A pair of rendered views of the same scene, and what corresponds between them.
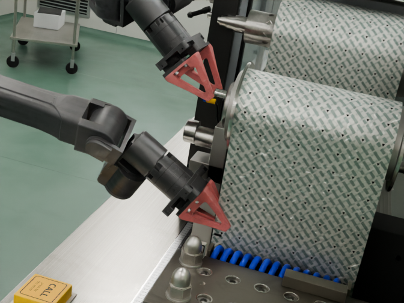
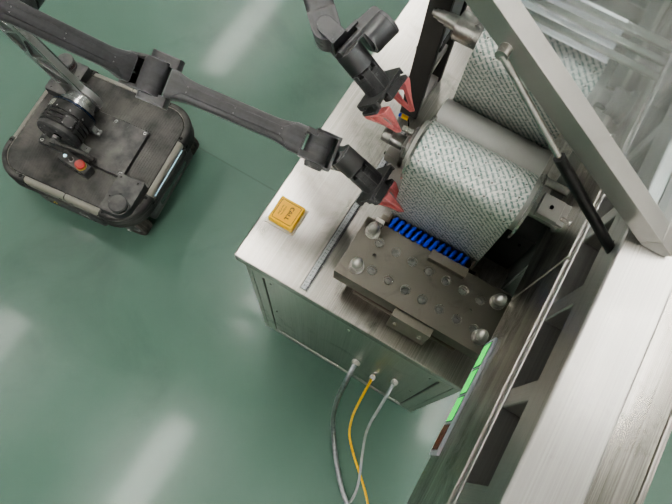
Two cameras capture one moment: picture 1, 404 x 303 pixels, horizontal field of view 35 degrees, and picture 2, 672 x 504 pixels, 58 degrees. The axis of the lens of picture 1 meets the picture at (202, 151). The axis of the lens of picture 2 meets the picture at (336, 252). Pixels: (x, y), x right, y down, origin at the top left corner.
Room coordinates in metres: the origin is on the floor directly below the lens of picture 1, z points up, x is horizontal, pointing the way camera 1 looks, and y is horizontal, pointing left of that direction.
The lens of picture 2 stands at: (0.35, -0.04, 2.37)
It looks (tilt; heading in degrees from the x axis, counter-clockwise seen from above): 71 degrees down; 12
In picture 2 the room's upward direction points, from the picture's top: 8 degrees clockwise
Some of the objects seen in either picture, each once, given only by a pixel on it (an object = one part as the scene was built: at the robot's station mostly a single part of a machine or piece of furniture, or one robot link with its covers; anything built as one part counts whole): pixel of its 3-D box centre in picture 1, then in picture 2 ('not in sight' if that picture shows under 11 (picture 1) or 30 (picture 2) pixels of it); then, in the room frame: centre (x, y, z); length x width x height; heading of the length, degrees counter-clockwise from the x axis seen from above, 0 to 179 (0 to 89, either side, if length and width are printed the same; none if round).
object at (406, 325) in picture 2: not in sight; (408, 328); (0.69, -0.16, 0.96); 0.10 x 0.03 x 0.11; 78
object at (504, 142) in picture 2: not in sight; (485, 149); (1.09, -0.19, 1.17); 0.26 x 0.12 x 0.12; 78
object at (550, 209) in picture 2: not in sight; (553, 210); (0.93, -0.34, 1.28); 0.06 x 0.05 x 0.02; 78
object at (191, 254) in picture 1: (192, 249); (373, 228); (0.87, -0.01, 1.05); 0.04 x 0.04 x 0.04
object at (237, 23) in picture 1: (232, 23); (445, 17); (1.26, -0.02, 1.33); 0.06 x 0.03 x 0.03; 78
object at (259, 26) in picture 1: (263, 29); (471, 30); (1.24, -0.08, 1.33); 0.06 x 0.06 x 0.06; 78
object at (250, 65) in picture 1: (241, 107); (418, 147); (0.99, -0.05, 1.25); 0.15 x 0.01 x 0.15; 168
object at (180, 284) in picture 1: (180, 282); (357, 263); (0.77, 0.00, 1.05); 0.04 x 0.04 x 0.04
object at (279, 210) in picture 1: (291, 219); (442, 223); (0.91, -0.15, 1.11); 0.23 x 0.01 x 0.18; 78
